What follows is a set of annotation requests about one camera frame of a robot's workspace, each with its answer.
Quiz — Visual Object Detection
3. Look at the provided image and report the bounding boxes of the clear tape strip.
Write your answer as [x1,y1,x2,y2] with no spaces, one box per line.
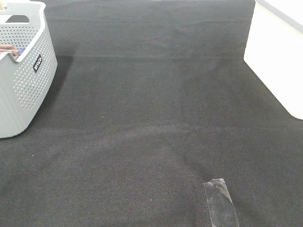
[204,178,239,227]

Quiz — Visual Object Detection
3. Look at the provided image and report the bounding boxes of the white plastic storage box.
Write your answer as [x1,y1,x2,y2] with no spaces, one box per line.
[243,0,303,120]

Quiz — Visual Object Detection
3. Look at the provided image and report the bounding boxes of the black table mat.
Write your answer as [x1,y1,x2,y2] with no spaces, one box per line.
[0,0,303,227]

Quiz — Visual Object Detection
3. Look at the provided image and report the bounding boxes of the grey perforated laundry basket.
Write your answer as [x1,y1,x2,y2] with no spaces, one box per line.
[0,0,58,138]

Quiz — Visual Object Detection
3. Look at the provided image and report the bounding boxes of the blue towel in basket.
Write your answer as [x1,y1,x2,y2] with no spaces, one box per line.
[18,47,26,55]

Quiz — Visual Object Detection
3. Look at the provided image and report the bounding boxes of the brown towel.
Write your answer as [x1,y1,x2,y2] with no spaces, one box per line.
[0,44,19,60]

